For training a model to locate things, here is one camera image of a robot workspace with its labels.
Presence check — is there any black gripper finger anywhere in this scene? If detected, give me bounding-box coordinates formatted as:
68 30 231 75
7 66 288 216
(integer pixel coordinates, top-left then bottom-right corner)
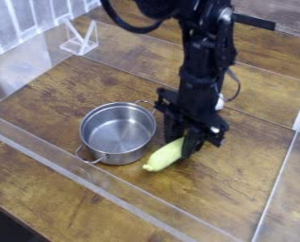
163 112 185 143
181 127 206 159

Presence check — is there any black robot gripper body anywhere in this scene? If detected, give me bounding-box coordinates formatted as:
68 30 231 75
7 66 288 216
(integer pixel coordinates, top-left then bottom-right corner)
154 70 229 147

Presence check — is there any stainless steel pot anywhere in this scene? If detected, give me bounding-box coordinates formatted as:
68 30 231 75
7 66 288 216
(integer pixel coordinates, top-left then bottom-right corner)
75 100 156 165

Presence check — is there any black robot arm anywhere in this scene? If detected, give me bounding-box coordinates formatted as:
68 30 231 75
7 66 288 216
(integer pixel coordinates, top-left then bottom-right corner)
135 0 237 159

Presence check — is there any red toy mushroom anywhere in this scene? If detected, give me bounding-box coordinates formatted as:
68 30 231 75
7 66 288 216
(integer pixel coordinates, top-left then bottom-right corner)
215 93 223 111

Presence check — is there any black strip on table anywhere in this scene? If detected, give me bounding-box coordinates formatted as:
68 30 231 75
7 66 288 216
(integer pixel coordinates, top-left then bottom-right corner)
234 13 276 31

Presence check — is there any clear acrylic triangular stand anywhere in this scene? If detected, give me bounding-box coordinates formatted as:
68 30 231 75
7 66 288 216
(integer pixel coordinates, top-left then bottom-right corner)
59 20 99 56

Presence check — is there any clear acrylic front barrier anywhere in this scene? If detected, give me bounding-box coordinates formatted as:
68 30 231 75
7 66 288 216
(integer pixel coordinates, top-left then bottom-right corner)
0 118 242 242

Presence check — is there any black cable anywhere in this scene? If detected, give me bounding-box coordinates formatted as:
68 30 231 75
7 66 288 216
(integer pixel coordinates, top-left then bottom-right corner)
99 0 166 35

